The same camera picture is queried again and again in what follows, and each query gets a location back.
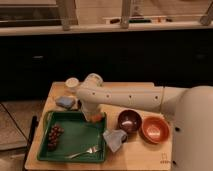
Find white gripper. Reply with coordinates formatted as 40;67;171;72
81;104;102;122

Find yellow-orange apple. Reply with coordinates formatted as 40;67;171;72
91;114;102;123

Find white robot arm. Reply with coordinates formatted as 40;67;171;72
76;73;213;171

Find green plastic tray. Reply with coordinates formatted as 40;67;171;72
37;111;107;163

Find white cup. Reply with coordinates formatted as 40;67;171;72
65;77;80;93

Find dark grape bunch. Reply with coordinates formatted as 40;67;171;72
47;124;64;151

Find grey-blue crumpled cloth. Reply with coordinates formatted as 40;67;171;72
103;129;128;153

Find dark brown bowl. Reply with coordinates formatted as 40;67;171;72
117;110;142;134

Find silver fork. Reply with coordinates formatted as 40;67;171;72
67;146;100;159

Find orange-red bowl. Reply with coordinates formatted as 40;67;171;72
139;116;170;144

